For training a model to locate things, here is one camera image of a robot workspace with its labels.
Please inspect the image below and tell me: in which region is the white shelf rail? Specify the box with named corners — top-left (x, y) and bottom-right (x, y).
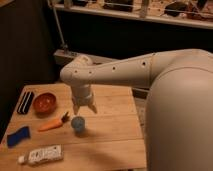
top-left (55, 4), bottom-right (213, 30)

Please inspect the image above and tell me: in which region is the metal stand pole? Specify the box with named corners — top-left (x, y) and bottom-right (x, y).
top-left (48, 0), bottom-right (76, 56)

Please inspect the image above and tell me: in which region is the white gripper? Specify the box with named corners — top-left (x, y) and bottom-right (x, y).
top-left (71, 85), bottom-right (97, 115)

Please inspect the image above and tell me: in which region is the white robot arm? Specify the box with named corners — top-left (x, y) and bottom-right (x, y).
top-left (60, 49), bottom-right (213, 171)

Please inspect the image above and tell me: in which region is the orange toy carrot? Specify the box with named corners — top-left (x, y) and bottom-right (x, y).
top-left (38, 112), bottom-right (69, 132)

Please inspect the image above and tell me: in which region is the orange ceramic bowl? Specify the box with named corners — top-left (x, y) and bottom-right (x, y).
top-left (33, 93), bottom-right (57, 114)

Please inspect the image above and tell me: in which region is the black and white box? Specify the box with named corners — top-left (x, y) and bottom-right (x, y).
top-left (17, 91), bottom-right (34, 115)

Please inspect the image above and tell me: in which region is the white tube with label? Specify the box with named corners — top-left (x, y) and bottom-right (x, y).
top-left (18, 145), bottom-right (63, 166)

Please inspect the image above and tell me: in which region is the blue cup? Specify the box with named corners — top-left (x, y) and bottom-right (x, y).
top-left (71, 116), bottom-right (85, 133)

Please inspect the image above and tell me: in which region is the blue sponge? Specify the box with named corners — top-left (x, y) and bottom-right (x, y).
top-left (7, 126), bottom-right (30, 148)

